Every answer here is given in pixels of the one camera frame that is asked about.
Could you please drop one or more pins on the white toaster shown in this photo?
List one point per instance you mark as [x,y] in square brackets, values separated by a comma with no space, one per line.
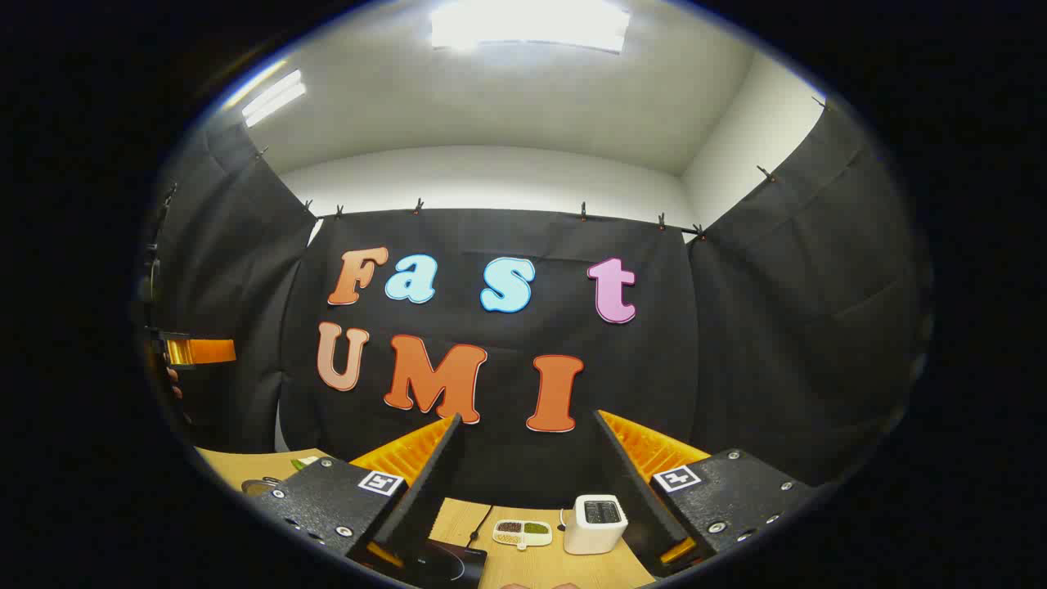
[595,523]

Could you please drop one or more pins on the sandwich with lettuce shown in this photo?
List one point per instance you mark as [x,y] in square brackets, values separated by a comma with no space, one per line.
[304,463]

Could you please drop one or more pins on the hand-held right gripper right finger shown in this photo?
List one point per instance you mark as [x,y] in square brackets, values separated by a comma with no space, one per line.
[642,507]

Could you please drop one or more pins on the black induction cooktop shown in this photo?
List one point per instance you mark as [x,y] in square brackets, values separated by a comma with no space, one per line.
[450,566]

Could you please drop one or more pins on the white divided grain dish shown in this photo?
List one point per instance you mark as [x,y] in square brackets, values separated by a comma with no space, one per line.
[522,533]

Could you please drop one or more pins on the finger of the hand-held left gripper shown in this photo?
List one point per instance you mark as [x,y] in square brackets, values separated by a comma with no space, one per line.
[208,352]

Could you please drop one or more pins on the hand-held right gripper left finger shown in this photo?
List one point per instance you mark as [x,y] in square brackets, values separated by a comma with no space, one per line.
[425,499]

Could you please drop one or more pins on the ceiling light panel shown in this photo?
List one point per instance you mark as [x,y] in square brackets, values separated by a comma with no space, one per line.
[530,23]
[274,96]

